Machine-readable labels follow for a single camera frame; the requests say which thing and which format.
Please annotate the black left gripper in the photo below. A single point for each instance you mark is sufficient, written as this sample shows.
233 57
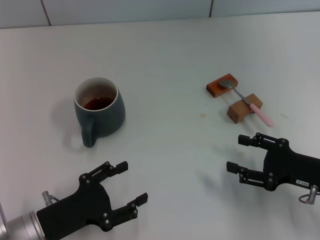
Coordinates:
75 210

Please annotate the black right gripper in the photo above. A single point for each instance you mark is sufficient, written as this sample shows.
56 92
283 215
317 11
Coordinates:
287 165

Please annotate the grey ceramic mug with tea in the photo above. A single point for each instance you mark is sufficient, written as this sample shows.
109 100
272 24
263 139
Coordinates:
110 120

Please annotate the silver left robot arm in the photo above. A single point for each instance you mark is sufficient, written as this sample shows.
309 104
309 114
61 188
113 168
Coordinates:
20 227

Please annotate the light wooden arch block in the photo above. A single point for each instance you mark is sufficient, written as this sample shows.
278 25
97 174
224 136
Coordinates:
237 111

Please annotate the reddish brown wooden block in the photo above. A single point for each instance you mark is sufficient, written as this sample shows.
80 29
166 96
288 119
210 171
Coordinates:
215 89

